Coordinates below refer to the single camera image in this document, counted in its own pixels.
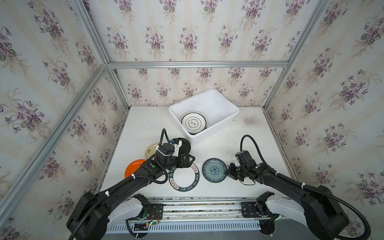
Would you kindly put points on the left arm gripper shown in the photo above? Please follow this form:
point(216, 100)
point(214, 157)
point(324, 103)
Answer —
point(186, 160)

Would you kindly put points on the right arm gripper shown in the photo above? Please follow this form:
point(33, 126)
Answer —
point(235, 171)

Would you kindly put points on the black glossy plate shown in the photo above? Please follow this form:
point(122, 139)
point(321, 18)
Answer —
point(186, 147)

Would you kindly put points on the green Hao Wei plate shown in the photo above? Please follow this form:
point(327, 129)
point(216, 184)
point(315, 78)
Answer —
point(184, 180)

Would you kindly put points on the blue floral small plate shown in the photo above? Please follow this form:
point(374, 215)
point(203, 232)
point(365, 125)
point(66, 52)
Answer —
point(214, 170)

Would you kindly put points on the beige plate with calligraphy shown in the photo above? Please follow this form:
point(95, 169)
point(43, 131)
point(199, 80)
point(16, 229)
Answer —
point(151, 151)

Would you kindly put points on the white plate with quatrefoil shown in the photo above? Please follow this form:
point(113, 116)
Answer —
point(194, 122)

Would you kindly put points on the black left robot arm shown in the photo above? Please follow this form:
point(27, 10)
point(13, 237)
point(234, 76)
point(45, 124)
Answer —
point(90, 216)

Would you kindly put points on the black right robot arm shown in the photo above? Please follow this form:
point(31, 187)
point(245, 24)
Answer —
point(323, 212)

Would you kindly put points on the white plastic bin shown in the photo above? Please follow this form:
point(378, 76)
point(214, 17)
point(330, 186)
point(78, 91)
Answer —
point(218, 111)

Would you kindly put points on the orange plate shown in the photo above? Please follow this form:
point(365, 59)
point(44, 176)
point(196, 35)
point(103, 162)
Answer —
point(132, 167)

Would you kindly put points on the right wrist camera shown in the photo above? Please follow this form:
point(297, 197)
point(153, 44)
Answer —
point(236, 161)

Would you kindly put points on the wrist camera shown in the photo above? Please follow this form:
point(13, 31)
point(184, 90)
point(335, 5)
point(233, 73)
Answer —
point(177, 145)
point(236, 161)

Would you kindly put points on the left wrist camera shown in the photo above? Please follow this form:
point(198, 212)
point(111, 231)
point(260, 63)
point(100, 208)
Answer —
point(177, 145)

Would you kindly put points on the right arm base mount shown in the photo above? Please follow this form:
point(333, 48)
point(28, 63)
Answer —
point(259, 208)

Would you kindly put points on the aluminium rail base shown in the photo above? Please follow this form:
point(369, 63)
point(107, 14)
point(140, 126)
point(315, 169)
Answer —
point(211, 216)

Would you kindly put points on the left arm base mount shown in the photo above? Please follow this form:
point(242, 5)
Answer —
point(139, 214)

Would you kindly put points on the aluminium frame post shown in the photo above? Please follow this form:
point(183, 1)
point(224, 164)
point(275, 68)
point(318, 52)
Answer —
point(116, 84)

